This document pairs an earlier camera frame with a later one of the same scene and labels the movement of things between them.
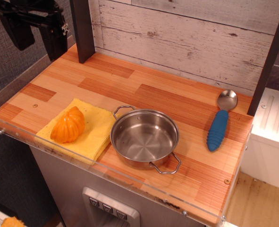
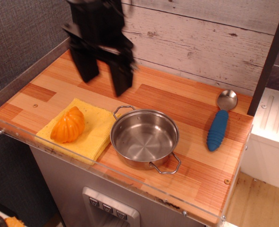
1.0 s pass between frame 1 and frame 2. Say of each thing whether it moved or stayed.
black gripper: moved
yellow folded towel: stayed
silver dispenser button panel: stayed
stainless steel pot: stayed
